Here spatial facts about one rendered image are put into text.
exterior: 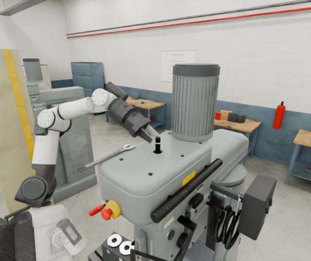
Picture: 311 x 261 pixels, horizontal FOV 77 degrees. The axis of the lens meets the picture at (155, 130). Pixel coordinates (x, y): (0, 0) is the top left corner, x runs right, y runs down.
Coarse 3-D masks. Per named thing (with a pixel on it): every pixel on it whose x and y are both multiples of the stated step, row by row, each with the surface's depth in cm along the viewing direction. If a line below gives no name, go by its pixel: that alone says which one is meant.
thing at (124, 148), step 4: (128, 144) 82; (124, 148) 79; (128, 148) 79; (132, 148) 79; (116, 152) 75; (120, 152) 76; (104, 156) 72; (108, 156) 72; (112, 156) 73; (96, 160) 70; (100, 160) 70; (104, 160) 70; (88, 164) 67; (92, 164) 67; (96, 164) 68; (80, 168) 64; (84, 168) 64; (88, 168) 65
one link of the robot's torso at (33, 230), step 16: (32, 208) 77; (48, 208) 79; (64, 208) 83; (16, 224) 67; (32, 224) 71; (48, 224) 75; (0, 240) 62; (16, 240) 65; (32, 240) 69; (48, 240) 73; (0, 256) 61; (16, 256) 63; (32, 256) 67; (48, 256) 71; (64, 256) 75
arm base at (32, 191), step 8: (32, 176) 75; (40, 176) 76; (24, 184) 73; (32, 184) 74; (40, 184) 75; (48, 184) 77; (56, 184) 89; (24, 192) 73; (32, 192) 74; (40, 192) 74; (16, 200) 74; (24, 200) 73; (32, 200) 74; (40, 200) 74; (48, 200) 84
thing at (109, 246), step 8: (112, 240) 126; (120, 240) 124; (128, 240) 126; (104, 248) 122; (112, 248) 121; (120, 248) 119; (128, 248) 121; (104, 256) 126; (112, 256) 120; (120, 256) 116; (128, 256) 116
